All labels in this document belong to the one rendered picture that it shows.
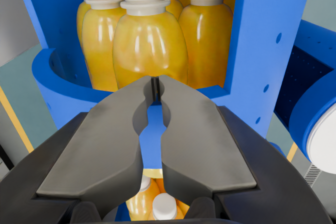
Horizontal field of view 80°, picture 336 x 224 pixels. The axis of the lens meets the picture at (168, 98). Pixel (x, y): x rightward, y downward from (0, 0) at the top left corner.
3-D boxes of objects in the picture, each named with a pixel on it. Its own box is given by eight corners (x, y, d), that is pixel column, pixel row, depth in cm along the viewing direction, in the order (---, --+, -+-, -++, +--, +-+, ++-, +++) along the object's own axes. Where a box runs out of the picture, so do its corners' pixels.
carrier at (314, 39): (261, -11, 106) (210, 15, 113) (478, 41, 33) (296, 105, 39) (271, 38, 120) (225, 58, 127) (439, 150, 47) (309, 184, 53)
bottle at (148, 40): (131, 140, 29) (104, -3, 19) (179, 133, 30) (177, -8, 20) (134, 183, 23) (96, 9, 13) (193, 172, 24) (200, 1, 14)
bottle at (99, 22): (147, 111, 35) (131, -9, 25) (159, 138, 29) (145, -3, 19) (105, 121, 33) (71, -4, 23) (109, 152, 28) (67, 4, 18)
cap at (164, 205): (175, 224, 32) (175, 218, 31) (151, 221, 33) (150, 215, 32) (177, 200, 35) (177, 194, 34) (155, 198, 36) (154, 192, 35)
